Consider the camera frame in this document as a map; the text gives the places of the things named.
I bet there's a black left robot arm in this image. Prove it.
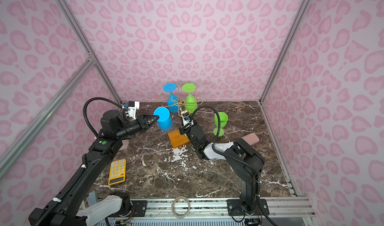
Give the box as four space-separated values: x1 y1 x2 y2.
29 110 160 226

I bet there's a pink pencil case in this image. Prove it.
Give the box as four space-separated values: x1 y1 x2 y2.
237 133 260 146

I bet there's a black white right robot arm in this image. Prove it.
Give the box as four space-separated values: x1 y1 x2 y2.
179 125 265 215

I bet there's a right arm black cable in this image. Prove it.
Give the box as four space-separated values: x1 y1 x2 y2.
188 105 280 226

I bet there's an aluminium front rail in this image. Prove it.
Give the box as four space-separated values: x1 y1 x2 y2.
55 197 319 226

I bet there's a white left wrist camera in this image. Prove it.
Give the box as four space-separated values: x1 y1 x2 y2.
122 101 140 120

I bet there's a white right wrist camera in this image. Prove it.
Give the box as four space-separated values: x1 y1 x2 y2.
180 110 194 128

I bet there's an aluminium frame strut left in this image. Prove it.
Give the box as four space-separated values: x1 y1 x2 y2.
1 57 95 179

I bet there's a green wine glass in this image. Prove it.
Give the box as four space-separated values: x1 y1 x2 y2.
213 112 229 137
182 83 198 114

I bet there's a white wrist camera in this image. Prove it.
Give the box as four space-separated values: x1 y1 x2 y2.
180 110 194 128
122 101 140 120

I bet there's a yellow calculator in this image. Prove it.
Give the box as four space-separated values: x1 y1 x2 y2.
108 159 127 186

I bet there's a clear tape roll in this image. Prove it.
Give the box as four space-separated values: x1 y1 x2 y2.
171 196 191 219

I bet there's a gold wire rack wooden base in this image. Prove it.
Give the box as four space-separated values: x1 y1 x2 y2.
154 86 204 149

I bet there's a pink pen holder cup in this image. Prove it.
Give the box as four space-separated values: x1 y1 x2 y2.
119 140 129 151

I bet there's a blue wine glass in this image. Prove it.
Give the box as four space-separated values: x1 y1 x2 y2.
163 83 179 113
154 107 173 131

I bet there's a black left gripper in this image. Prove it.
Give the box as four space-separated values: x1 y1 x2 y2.
116 114 160 141

